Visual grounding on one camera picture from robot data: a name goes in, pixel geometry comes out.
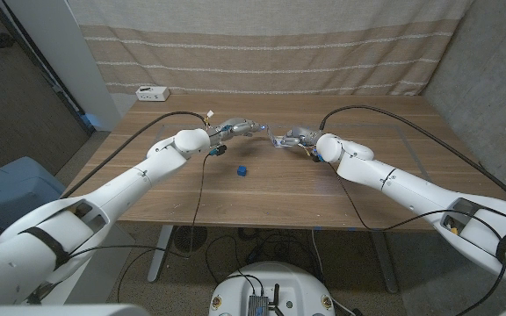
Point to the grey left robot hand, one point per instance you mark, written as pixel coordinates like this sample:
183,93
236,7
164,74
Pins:
235,127

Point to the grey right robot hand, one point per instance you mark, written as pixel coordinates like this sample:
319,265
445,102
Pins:
303,136

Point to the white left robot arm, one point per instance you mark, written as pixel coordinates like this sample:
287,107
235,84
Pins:
125,180

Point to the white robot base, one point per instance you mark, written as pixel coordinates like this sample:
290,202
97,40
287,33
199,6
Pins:
288,281

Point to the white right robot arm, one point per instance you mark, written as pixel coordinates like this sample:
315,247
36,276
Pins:
411,188

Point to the small blue cube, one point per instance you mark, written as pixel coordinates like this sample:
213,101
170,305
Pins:
241,171

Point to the white power strip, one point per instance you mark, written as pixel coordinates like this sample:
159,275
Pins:
152,93

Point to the beige striped curtain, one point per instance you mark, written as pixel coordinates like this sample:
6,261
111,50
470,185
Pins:
270,44

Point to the round black floor fan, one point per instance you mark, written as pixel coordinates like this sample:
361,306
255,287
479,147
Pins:
189,239

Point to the white table leg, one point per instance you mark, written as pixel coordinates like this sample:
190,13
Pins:
161,254

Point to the grey table leg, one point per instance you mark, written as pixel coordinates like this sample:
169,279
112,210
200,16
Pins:
385,263

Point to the grey electronics box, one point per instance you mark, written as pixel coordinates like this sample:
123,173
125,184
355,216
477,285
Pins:
257,306

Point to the white pillar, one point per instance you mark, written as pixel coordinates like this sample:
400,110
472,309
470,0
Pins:
68,57

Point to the white robot torso edge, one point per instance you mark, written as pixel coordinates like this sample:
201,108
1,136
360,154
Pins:
59,310

